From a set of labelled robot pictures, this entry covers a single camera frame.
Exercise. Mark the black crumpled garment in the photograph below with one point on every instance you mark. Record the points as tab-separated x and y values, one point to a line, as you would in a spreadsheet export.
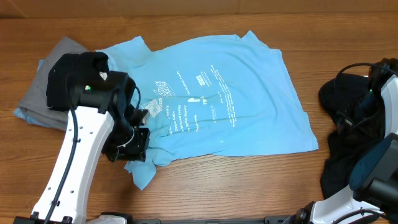
359	116

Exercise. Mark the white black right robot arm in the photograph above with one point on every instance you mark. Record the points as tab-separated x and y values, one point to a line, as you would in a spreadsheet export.
359	180

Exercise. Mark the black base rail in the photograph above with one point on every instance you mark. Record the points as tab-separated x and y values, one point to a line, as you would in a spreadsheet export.
122	218

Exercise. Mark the grey folded garment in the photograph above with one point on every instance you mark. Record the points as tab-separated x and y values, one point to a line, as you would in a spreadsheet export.
56	119

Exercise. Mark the black folded garment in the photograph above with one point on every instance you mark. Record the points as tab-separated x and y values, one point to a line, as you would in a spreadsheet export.
73	68

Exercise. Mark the light blue folded garment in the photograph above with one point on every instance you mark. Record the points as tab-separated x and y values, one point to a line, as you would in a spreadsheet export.
32	107

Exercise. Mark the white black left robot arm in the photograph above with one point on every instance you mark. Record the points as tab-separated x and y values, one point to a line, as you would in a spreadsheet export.
101	120

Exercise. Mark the light blue printed t-shirt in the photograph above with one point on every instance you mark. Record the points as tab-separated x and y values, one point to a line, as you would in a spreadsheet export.
223	95

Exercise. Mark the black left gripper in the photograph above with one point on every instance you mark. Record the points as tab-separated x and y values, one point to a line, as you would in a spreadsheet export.
138	152

